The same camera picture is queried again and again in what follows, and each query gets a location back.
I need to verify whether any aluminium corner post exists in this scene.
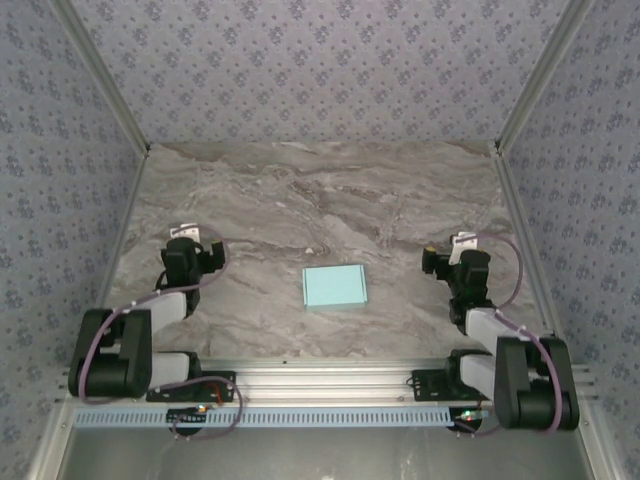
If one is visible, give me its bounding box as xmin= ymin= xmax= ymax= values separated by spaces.
xmin=49 ymin=0 xmax=152 ymax=154
xmin=492 ymin=0 xmax=599 ymax=154

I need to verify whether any long aluminium frame rail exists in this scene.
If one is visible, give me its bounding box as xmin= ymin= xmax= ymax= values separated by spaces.
xmin=54 ymin=357 xmax=599 ymax=405

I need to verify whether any aluminium frame bar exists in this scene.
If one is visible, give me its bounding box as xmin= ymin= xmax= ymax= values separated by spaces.
xmin=572 ymin=399 xmax=620 ymax=480
xmin=27 ymin=399 xmax=76 ymax=480

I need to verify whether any aluminium side rail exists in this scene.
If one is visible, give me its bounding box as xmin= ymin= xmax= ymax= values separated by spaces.
xmin=93 ymin=147 xmax=151 ymax=312
xmin=489 ymin=142 xmax=574 ymax=366

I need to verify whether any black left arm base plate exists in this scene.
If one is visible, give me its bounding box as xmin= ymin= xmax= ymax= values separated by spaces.
xmin=145 ymin=369 xmax=237 ymax=404

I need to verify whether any pale blue slotted cable duct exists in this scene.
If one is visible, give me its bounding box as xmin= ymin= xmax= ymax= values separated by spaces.
xmin=73 ymin=405 xmax=464 ymax=429

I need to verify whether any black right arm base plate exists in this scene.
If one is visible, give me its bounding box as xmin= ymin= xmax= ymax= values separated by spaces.
xmin=410 ymin=368 xmax=496 ymax=403

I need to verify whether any small circuit board with LED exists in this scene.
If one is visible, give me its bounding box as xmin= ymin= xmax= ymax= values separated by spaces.
xmin=447 ymin=407 xmax=494 ymax=432
xmin=167 ymin=405 xmax=211 ymax=427

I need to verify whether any pale teal paper box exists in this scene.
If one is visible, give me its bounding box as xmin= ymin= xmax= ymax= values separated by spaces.
xmin=301 ymin=264 xmax=370 ymax=314

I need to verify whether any grey metal sheet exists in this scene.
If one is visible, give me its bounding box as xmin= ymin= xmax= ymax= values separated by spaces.
xmin=54 ymin=425 xmax=596 ymax=480

